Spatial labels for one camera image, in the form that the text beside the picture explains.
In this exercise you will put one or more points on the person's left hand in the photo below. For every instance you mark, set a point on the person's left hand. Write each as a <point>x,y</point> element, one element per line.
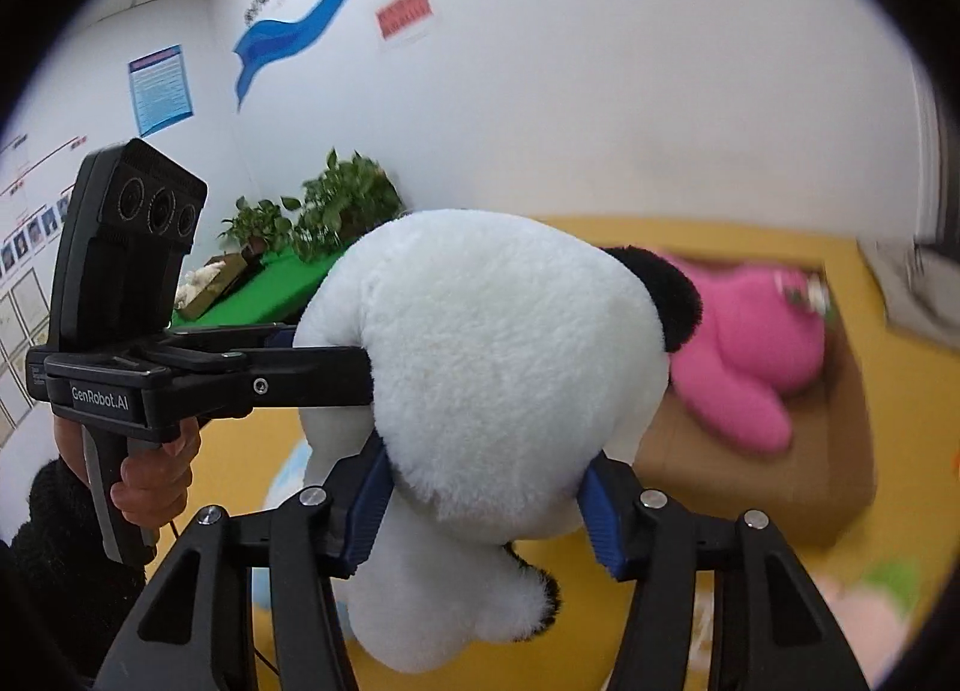
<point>157,481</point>

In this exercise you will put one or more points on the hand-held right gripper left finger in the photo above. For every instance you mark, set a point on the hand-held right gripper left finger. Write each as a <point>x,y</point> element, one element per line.
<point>367,511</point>

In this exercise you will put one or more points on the green table cloth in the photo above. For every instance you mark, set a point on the green table cloth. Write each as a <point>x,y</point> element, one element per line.
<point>262,293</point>

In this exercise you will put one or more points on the brown cardboard box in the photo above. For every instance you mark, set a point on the brown cardboard box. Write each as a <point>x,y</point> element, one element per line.
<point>750,488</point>

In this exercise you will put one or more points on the red wall notice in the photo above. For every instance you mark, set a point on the red wall notice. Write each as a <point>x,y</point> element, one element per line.
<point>405,12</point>

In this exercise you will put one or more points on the pink plush toy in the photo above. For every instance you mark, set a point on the pink plush toy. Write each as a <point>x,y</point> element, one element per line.
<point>750,346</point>

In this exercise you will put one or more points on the large green potted plant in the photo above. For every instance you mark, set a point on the large green potted plant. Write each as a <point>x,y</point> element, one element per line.
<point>349,203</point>

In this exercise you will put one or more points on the small box with white item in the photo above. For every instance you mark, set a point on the small box with white item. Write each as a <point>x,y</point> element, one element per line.
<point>201,286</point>

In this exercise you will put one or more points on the small green potted plant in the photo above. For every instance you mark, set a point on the small green potted plant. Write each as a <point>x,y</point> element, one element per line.
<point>255,226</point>

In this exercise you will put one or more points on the grey printed cloth bag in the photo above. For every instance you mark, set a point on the grey printed cloth bag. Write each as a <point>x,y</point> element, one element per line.
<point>900,286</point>

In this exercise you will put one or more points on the person's left forearm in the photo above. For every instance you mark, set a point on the person's left forearm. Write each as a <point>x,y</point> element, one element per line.
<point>60,548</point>

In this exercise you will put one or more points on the blue wave wall decal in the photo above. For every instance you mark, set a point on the blue wave wall decal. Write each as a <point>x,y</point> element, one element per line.
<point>300,23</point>

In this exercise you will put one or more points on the blue wall poster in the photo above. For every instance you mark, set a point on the blue wall poster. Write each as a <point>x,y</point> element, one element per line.
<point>160,91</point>

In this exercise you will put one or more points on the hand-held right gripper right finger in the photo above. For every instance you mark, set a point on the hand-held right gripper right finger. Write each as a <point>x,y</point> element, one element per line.
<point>607,522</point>

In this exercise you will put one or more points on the group of framed certificates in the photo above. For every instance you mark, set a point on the group of framed certificates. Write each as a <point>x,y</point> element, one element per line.
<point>19,353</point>

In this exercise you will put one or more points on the wall organisation chart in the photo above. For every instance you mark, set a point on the wall organisation chart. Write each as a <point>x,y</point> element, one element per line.
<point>37,211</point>

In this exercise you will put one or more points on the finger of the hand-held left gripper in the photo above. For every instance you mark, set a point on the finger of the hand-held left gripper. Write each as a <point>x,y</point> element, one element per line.
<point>247,337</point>
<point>315,379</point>

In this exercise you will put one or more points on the white panda plush toy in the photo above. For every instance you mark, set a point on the white panda plush toy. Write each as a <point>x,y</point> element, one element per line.
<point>487,361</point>

